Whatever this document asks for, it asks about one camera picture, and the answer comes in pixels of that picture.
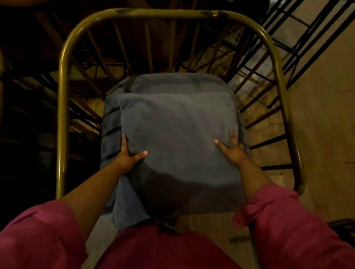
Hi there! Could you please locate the person's right hand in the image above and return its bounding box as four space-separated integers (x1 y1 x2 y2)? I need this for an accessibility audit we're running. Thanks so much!
214 128 249 167

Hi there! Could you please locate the person's left hand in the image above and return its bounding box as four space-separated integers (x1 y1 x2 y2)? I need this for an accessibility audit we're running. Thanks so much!
115 134 149 175

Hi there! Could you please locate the grey-blue square pillow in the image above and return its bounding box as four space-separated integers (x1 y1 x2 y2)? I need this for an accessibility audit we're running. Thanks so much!
116 93 248 221

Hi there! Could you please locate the person's left forearm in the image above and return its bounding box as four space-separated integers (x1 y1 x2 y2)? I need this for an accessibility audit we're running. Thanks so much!
59 159 126 242

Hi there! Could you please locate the person's right forearm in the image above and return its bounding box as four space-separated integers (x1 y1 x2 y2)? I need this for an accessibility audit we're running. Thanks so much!
236 157 274 200

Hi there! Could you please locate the grey-blue seat cushion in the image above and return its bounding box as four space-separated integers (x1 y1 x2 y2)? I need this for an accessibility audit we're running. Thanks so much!
99 72 252 231

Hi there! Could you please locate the pink shirt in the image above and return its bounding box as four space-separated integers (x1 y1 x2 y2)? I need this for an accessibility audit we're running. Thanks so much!
0 183 355 269

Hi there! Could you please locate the gold metal frame wire chair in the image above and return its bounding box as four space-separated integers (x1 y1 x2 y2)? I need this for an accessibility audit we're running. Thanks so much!
55 7 306 200

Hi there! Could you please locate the black metal wire chair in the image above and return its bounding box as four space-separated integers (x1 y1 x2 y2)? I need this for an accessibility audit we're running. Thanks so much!
227 0 355 109

